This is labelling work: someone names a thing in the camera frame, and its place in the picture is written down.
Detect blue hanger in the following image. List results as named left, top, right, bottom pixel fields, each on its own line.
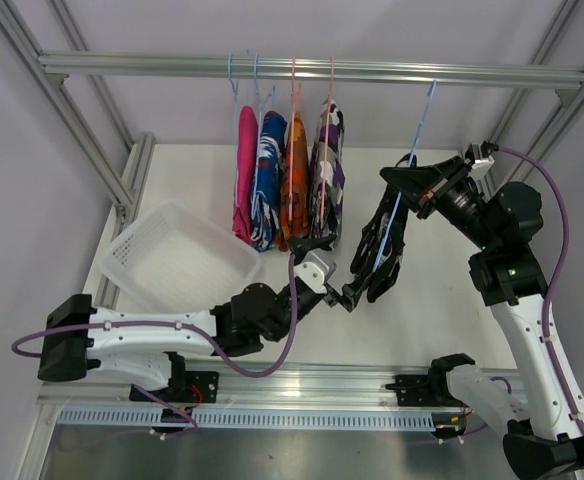
left=251, top=54, right=276, bottom=218
left=373, top=80, right=438, bottom=271

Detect slotted cable duct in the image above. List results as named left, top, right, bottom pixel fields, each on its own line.
left=56, top=407, right=441, bottom=432

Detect purple grey patterned trousers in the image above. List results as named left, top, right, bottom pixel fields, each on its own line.
left=308, top=100, right=346, bottom=249

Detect aluminium hanging rail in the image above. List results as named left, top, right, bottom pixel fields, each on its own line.
left=38, top=51, right=584, bottom=91

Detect right aluminium frame post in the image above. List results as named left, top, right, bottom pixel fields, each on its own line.
left=459, top=0, right=584, bottom=186

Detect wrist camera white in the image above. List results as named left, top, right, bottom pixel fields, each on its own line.
left=294, top=250, right=336, bottom=295
left=464, top=141, right=497, bottom=181

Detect orange patterned trousers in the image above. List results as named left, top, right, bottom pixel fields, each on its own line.
left=277, top=112, right=310, bottom=252

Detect aluminium frame post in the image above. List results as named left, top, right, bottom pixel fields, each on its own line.
left=0, top=0, right=156, bottom=311
left=459, top=0, right=584, bottom=186

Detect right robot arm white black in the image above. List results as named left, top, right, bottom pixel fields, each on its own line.
left=380, top=156, right=584, bottom=479

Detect black white patterned trousers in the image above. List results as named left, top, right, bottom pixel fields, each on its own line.
left=349, top=154, right=418, bottom=304

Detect blue white patterned trousers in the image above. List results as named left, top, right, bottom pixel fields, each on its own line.
left=251, top=110, right=287, bottom=252

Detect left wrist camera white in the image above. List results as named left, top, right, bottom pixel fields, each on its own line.
left=294, top=250, right=336, bottom=295

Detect white plastic basket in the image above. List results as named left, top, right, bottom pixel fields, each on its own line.
left=99, top=201, right=262, bottom=313

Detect left aluminium frame post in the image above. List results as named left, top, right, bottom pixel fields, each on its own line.
left=0, top=0, right=156, bottom=311

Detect pink hanger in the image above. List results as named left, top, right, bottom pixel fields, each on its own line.
left=281, top=58, right=307, bottom=236
left=320, top=56, right=335, bottom=228

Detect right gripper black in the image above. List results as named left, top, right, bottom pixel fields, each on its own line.
left=380, top=156, right=499, bottom=252

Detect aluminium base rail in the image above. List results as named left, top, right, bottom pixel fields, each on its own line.
left=36, top=357, right=523, bottom=409

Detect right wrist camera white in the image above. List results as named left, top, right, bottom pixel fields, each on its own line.
left=464, top=141, right=497, bottom=181

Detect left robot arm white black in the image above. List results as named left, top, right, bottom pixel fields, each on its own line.
left=37, top=237, right=378, bottom=401

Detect pink trousers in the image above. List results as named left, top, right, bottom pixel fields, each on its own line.
left=232, top=106, right=258, bottom=245

